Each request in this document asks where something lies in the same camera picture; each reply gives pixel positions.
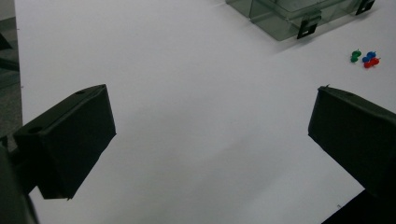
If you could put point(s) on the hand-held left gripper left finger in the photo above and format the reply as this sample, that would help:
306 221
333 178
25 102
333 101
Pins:
71 140

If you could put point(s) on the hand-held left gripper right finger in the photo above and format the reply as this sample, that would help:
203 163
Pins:
358 140

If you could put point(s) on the red pushpin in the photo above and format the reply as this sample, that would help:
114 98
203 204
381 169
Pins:
371 62

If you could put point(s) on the green pushpin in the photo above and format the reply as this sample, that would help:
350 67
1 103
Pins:
355 55

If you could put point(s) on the blue pushpin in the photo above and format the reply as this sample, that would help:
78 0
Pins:
369 56

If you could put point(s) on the transparent plastic box with latches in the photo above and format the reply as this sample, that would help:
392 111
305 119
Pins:
280 15

